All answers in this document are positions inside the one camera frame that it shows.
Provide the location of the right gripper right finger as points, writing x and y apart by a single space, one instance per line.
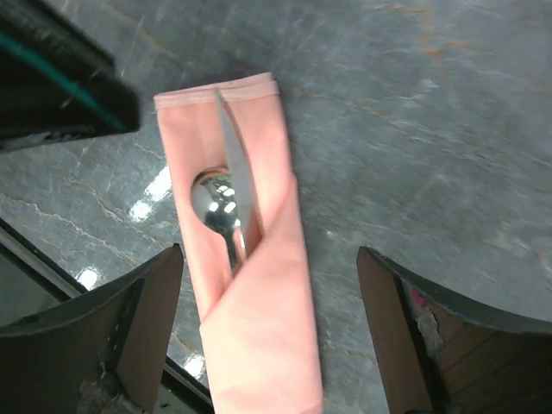
441 352

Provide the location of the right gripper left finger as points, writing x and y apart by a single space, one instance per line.
86 345

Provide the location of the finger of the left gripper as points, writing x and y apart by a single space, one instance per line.
35 34
37 109

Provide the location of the light pink satin napkin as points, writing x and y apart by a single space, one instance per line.
257 325

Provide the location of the spoon with wooden handle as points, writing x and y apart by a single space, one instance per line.
213 201

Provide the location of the green handled knife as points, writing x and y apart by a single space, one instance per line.
241 177

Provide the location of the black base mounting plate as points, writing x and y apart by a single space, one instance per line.
86 328

